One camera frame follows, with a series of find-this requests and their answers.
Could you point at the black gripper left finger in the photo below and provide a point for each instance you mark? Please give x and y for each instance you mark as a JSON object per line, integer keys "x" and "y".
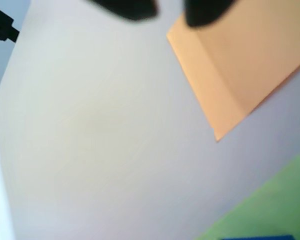
{"x": 130, "y": 8}

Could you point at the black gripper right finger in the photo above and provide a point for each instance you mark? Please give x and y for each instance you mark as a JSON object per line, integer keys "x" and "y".
{"x": 205, "y": 12}

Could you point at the largest blue cube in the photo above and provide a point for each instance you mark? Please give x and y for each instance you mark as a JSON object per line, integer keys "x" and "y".
{"x": 257, "y": 238}

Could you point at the orange paper square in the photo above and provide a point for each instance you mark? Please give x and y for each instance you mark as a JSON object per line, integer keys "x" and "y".
{"x": 240, "y": 62}

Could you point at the green paper square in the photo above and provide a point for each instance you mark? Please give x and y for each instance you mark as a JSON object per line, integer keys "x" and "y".
{"x": 265, "y": 212}

